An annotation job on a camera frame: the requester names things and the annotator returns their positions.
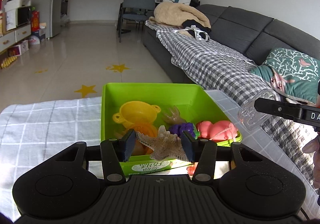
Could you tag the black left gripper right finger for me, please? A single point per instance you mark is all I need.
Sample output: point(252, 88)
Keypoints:
point(203, 152)

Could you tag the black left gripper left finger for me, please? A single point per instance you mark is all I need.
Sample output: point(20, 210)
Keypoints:
point(113, 151)

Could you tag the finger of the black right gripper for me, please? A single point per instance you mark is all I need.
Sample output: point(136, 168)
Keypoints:
point(285, 110)

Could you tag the pink toy pig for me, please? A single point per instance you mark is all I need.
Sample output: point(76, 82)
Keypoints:
point(217, 132)

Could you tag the purple toy grapes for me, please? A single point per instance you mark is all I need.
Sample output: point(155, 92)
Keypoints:
point(179, 129)

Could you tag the beige starfish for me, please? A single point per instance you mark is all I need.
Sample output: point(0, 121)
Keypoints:
point(164, 145)

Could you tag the yellow toy pot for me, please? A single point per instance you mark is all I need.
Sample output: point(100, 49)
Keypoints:
point(136, 112)

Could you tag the amber rubber hand toy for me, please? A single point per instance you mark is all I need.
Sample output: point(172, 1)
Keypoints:
point(173, 116)

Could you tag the clear plastic case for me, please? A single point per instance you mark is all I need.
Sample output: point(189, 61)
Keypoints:
point(249, 116)

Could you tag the person's right hand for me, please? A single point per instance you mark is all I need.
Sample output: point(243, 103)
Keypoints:
point(313, 147)

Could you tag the teal patterned cushion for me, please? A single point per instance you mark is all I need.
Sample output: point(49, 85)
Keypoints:
point(291, 73)

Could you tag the green plastic storage bin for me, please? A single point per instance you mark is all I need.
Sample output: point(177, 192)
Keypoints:
point(121, 100)

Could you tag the grey plaid sofa cover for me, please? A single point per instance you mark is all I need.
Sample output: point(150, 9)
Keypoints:
point(215, 66)

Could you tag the grey checked table cloth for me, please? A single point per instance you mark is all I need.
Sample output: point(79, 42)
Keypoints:
point(32, 133)

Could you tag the dark grey sofa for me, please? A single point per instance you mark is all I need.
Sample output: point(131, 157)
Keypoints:
point(247, 32)

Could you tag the black white garment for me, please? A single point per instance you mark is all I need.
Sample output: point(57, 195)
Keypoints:
point(197, 30)

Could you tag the beige folded blanket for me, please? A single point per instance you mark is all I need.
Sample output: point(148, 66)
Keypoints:
point(174, 14)

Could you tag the grey chair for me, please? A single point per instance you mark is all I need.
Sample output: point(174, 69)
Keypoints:
point(134, 10)

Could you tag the red gift box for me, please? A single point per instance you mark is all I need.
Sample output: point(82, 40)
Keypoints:
point(35, 21)

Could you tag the white tv cabinet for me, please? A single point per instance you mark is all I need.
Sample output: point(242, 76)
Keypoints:
point(14, 37)

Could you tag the microwave oven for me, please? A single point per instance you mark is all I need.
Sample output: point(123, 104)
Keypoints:
point(17, 17)

